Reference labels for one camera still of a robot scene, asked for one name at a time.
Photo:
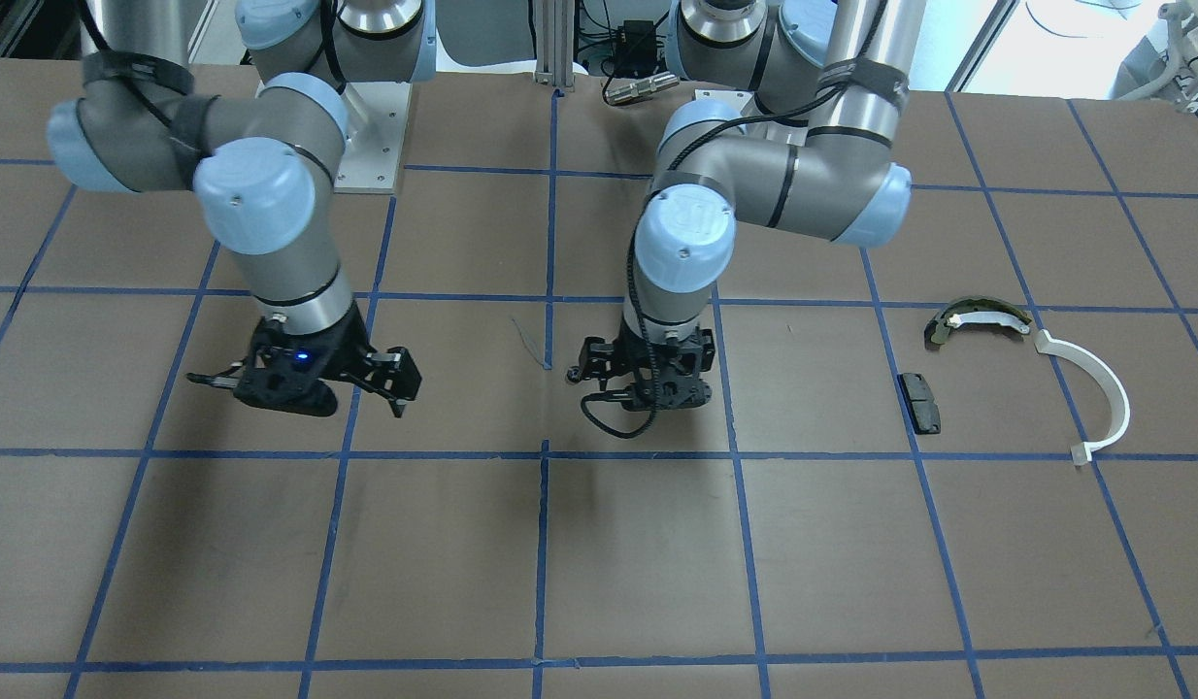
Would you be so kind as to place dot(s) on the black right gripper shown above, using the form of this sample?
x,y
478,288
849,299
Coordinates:
x,y
349,349

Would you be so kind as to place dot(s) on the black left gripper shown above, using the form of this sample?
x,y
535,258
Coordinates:
x,y
596,354

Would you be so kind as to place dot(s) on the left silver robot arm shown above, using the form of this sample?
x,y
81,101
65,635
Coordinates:
x,y
811,155

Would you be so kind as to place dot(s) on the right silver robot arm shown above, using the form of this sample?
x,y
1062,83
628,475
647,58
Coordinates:
x,y
263,169

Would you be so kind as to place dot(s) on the grey brake pad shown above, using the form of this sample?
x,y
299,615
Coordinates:
x,y
921,403

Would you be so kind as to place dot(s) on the silver cylinder connector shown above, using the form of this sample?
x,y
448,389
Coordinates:
x,y
639,90

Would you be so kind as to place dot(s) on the green brake shoe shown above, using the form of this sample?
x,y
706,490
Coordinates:
x,y
974,310

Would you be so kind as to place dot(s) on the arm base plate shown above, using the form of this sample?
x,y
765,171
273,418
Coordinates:
x,y
366,131
725,97

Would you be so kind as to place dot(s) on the aluminium frame post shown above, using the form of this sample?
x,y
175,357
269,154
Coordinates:
x,y
553,23

